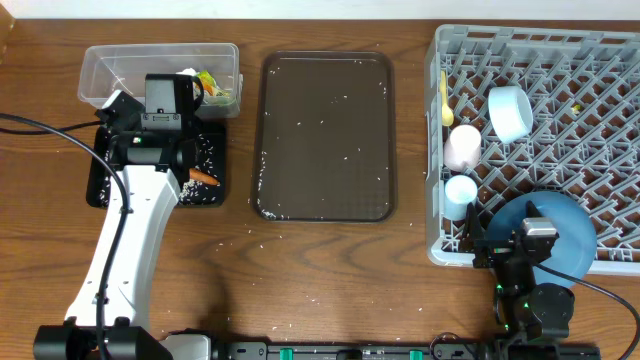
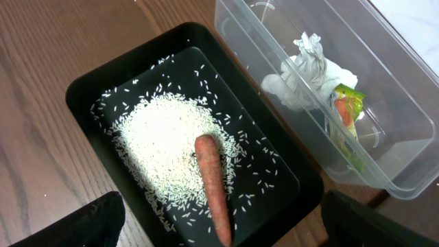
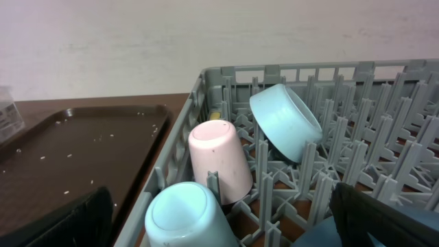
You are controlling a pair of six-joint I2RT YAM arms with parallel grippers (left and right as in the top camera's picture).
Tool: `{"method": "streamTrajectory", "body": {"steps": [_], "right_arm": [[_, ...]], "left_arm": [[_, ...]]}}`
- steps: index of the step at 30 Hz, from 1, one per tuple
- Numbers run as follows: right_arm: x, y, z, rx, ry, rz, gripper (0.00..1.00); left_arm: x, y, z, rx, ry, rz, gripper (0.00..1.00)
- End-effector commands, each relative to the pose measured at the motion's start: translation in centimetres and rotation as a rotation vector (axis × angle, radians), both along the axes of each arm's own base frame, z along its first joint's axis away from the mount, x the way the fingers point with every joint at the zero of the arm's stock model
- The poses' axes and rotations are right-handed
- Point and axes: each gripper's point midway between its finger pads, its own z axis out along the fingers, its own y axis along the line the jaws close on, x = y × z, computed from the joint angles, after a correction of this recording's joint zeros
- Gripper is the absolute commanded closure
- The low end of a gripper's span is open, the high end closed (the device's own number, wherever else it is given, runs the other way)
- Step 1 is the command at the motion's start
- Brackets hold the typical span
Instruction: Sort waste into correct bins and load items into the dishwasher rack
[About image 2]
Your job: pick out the white rice pile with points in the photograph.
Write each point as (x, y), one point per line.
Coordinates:
(156, 142)

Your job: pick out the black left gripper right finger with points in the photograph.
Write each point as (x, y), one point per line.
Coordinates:
(352, 224)

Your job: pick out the orange carrot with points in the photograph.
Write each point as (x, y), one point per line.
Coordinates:
(208, 158)

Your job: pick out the yellow green snack wrapper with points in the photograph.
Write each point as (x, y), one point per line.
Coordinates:
(347, 104)

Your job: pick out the white tissue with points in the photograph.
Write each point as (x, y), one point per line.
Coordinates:
(310, 66)

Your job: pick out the black food waste tray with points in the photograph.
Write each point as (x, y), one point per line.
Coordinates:
(274, 186)

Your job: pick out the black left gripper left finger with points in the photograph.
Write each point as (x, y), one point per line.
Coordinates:
(98, 223)

